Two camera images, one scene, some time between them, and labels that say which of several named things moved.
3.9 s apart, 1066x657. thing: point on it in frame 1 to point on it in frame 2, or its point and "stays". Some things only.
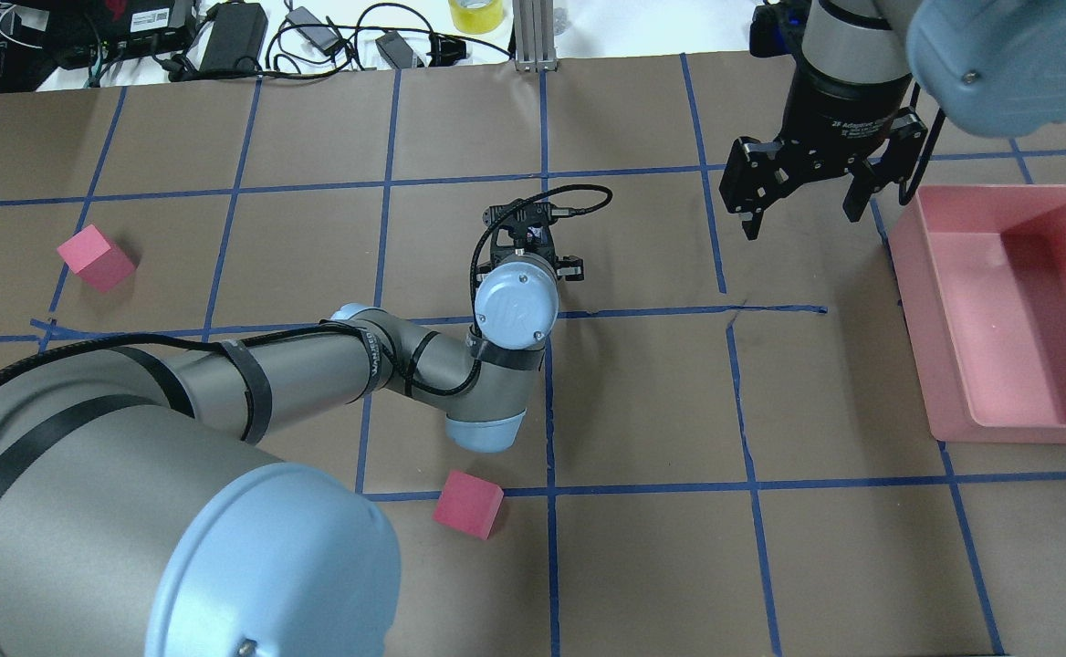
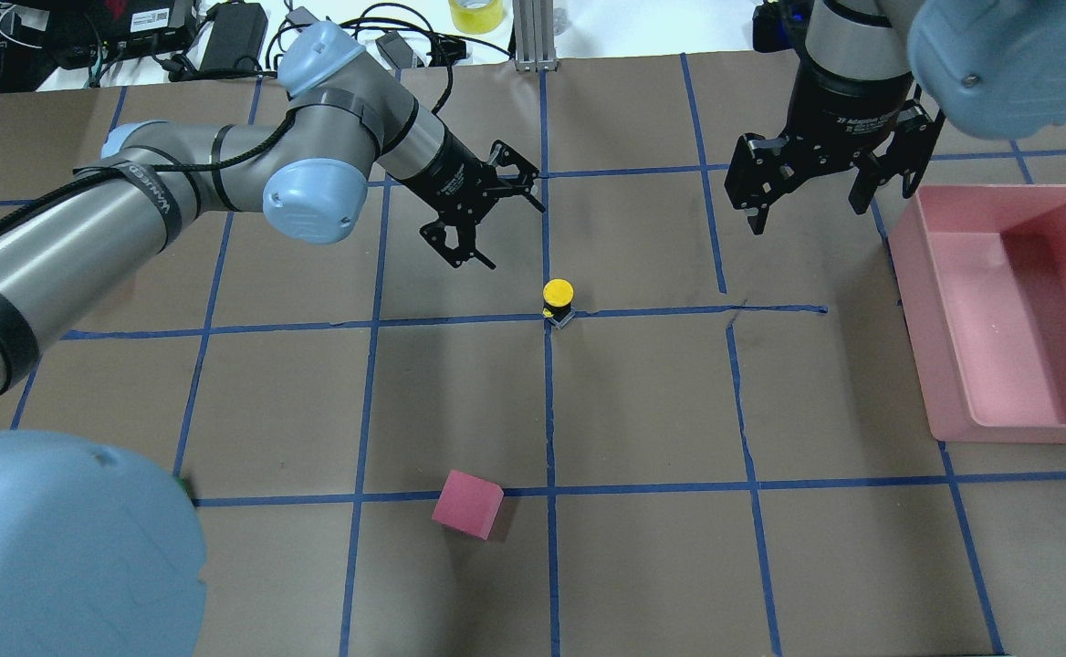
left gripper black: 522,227 to 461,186
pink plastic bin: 1010,296 stays
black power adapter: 236,38 stays
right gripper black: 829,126 stays
